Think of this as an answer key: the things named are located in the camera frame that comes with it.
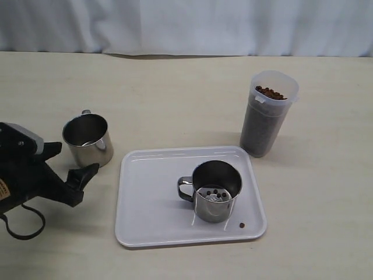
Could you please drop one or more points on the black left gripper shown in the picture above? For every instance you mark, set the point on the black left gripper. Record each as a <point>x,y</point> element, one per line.
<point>25,175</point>

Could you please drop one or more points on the steel mug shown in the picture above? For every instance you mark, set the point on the steel mug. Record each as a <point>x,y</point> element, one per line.
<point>88,139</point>
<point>212,189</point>

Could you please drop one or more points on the white plastic tray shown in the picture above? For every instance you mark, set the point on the white plastic tray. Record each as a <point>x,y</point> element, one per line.
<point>151,214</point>

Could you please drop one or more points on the translucent plastic pitcher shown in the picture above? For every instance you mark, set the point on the translucent plastic pitcher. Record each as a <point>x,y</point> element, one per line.
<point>271,94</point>

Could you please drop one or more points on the white backdrop curtain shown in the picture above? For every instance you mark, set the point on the white backdrop curtain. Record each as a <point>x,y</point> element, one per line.
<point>206,28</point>

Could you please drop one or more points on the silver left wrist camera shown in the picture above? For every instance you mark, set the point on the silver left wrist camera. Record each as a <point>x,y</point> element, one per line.
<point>36,138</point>

